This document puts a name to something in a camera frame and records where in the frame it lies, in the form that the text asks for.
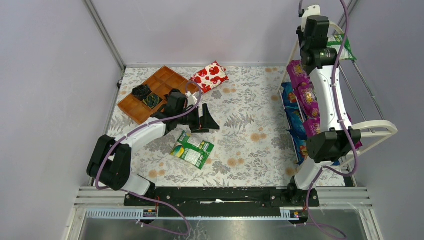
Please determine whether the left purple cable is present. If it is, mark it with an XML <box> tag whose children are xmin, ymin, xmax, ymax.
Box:
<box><xmin>94</xmin><ymin>81</ymin><xmax>204</xmax><ymax>237</ymax></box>

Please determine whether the purple cable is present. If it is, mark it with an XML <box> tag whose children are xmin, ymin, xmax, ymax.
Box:
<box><xmin>94</xmin><ymin>81</ymin><xmax>204</xmax><ymax>237</ymax></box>
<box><xmin>298</xmin><ymin>0</ymin><xmax>360</xmax><ymax>213</ymax></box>

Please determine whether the purple candy bag carried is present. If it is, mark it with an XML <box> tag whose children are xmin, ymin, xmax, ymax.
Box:
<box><xmin>286</xmin><ymin>60</ymin><xmax>310</xmax><ymax>89</ymax></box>

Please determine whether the blue candy bag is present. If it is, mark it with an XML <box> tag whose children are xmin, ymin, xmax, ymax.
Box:
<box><xmin>281</xmin><ymin>82</ymin><xmax>300</xmax><ymax>110</ymax></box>
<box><xmin>285</xmin><ymin>108</ymin><xmax>308</xmax><ymax>166</ymax></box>

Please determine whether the lower blue candy bag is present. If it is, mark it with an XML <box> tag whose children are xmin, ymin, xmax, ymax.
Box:
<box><xmin>285</xmin><ymin>108</ymin><xmax>308</xmax><ymax>166</ymax></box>

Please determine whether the wooden compartment tray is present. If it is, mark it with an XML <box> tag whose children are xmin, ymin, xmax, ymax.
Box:
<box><xmin>117</xmin><ymin>66</ymin><xmax>199</xmax><ymax>125</ymax></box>

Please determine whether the purple candy bag top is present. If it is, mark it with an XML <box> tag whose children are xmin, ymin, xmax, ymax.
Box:
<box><xmin>302</xmin><ymin>117</ymin><xmax>321</xmax><ymax>138</ymax></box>

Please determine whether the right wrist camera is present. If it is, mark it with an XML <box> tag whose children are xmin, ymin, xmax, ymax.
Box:
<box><xmin>298</xmin><ymin>1</ymin><xmax>321</xmax><ymax>32</ymax></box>

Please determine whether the red floral folded cloth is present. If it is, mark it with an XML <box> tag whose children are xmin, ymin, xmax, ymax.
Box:
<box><xmin>189</xmin><ymin>61</ymin><xmax>229</xmax><ymax>94</ymax></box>

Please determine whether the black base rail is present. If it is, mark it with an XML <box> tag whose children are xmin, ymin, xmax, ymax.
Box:
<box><xmin>124</xmin><ymin>183</ymin><xmax>320</xmax><ymax>218</ymax></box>

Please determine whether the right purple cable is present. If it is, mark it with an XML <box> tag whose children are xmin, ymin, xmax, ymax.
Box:
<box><xmin>298</xmin><ymin>0</ymin><xmax>360</xmax><ymax>213</ymax></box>

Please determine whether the white metal shelf rack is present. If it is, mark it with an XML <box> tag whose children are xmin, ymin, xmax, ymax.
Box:
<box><xmin>277</xmin><ymin>21</ymin><xmax>399</xmax><ymax>173</ymax></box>

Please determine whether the green candy bag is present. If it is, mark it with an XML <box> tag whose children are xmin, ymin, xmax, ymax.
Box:
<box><xmin>327</xmin><ymin>34</ymin><xmax>357</xmax><ymax>61</ymax></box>
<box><xmin>170</xmin><ymin>130</ymin><xmax>215</xmax><ymax>170</ymax></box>

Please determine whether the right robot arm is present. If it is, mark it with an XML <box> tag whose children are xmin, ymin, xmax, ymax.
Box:
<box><xmin>293</xmin><ymin>15</ymin><xmax>361</xmax><ymax>191</ymax></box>

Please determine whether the black yellow rolled cloth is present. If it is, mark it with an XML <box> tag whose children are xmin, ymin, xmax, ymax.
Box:
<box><xmin>142</xmin><ymin>93</ymin><xmax>163</xmax><ymax>109</ymax></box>

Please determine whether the purple candy bag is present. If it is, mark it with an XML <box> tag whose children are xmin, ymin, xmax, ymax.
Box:
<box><xmin>302</xmin><ymin>117</ymin><xmax>321</xmax><ymax>138</ymax></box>
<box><xmin>295</xmin><ymin>83</ymin><xmax>320</xmax><ymax>119</ymax></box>

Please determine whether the black rolled cloth left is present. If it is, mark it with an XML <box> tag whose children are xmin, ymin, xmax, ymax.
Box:
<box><xmin>131</xmin><ymin>84</ymin><xmax>152</xmax><ymax>101</ymax></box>

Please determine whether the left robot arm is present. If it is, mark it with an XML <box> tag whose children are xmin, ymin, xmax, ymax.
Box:
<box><xmin>86</xmin><ymin>89</ymin><xmax>220</xmax><ymax>196</ymax></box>

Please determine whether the purple candy bag front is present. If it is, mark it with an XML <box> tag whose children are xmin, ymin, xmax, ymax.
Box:
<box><xmin>295</xmin><ymin>83</ymin><xmax>320</xmax><ymax>119</ymax></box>

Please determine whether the upper blue candy bag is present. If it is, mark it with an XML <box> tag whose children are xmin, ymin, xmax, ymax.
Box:
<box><xmin>281</xmin><ymin>82</ymin><xmax>300</xmax><ymax>110</ymax></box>

